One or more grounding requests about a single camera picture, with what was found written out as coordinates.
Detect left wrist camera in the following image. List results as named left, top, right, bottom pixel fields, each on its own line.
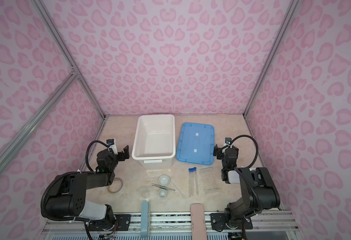
left=107, top=139, right=118, bottom=155

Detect glass stirring rod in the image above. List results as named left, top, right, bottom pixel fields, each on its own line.
left=170, top=180, right=186, bottom=199

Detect clear glass beaker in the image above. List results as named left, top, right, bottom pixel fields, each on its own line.
left=139, top=187, right=151, bottom=200

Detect blue plastic lid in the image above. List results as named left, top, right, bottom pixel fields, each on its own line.
left=176, top=123, right=215, bottom=166

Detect clear glass slide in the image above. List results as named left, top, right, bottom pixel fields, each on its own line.
left=147, top=170, right=169, bottom=177

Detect light blue clamp bar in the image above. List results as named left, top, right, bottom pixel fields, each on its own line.
left=140, top=201, right=151, bottom=239

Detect small white ceramic dish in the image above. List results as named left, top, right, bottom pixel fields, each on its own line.
left=158, top=189, right=167, bottom=198

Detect clear tape roll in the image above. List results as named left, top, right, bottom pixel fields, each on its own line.
left=107, top=178, right=124, bottom=194

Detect aluminium mounting rail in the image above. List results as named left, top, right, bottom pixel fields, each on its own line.
left=39, top=211, right=302, bottom=240

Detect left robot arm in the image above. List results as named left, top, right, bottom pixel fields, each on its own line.
left=40, top=146, right=130, bottom=231

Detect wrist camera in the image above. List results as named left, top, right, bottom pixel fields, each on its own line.
left=107, top=139, right=118, bottom=155
left=224, top=138, right=232, bottom=148

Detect pink clamp bar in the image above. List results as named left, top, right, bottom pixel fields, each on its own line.
left=190, top=204, right=207, bottom=240

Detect metal tweezers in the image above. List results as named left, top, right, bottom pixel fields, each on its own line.
left=151, top=184, right=176, bottom=192

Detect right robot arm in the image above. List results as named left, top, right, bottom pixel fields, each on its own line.
left=210, top=146, right=280, bottom=232

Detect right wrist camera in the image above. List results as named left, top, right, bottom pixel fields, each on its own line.
left=224, top=138, right=232, bottom=148

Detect white plastic bin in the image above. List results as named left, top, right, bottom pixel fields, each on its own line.
left=132, top=114, right=176, bottom=170

